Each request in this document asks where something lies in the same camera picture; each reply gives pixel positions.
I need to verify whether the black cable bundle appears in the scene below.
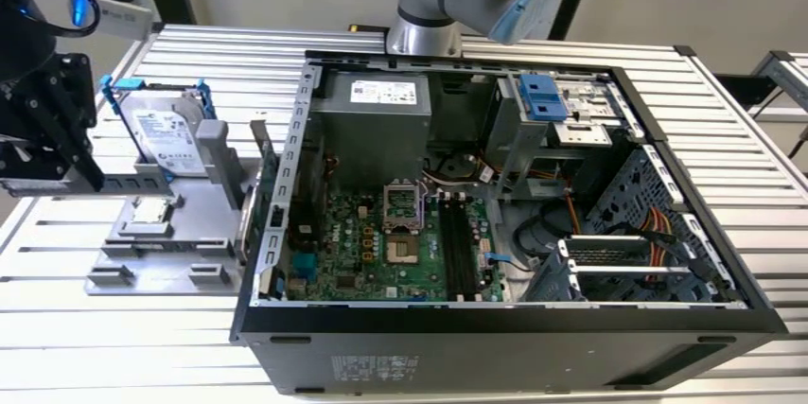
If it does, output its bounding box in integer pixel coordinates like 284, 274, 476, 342
511, 212, 573, 263

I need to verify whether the black PC case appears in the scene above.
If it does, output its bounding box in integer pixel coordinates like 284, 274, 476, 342
227, 48, 791, 395

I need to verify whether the graphics card with metal bracket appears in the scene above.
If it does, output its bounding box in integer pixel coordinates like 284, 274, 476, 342
232, 113, 283, 268

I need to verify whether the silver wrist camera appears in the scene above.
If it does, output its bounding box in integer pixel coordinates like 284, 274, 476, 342
87, 0, 156, 42

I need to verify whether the CPU socket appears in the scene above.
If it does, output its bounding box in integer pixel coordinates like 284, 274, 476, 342
385, 232, 423, 266

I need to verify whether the red yellow wire bundle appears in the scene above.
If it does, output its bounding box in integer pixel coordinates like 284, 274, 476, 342
640, 207, 675, 268

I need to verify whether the thin orange wire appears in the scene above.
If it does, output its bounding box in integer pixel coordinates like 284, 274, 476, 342
563, 188, 583, 237

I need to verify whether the blue plastic drive latch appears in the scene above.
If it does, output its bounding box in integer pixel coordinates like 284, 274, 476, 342
517, 71, 565, 122

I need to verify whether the metal disk bay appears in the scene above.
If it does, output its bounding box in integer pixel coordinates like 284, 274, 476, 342
523, 232, 721, 304

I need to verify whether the metal slat side table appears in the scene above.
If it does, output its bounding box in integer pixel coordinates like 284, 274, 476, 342
748, 48, 808, 124

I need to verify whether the silver CPU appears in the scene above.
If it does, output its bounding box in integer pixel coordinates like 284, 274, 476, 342
131, 198, 173, 224

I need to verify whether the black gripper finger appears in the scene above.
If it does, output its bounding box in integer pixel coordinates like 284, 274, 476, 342
0, 85, 72, 183
36, 52, 107, 193

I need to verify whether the grey parts rack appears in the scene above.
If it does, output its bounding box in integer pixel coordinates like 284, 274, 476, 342
83, 119, 267, 297

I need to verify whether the hard disk in blue carrier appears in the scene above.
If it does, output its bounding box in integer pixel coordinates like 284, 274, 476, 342
99, 74, 220, 185

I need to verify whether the metal locking lever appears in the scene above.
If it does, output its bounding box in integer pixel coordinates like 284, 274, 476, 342
416, 188, 443, 235

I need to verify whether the grey power supply unit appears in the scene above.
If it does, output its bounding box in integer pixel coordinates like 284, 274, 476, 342
312, 70, 435, 187

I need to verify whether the metal drive cage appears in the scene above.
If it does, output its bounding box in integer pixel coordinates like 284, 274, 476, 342
485, 70, 632, 200

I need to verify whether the metal socket cover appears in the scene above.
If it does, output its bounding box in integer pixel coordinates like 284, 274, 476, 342
383, 178, 424, 231

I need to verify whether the green motherboard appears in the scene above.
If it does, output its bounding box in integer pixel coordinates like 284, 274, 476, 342
287, 185, 507, 304

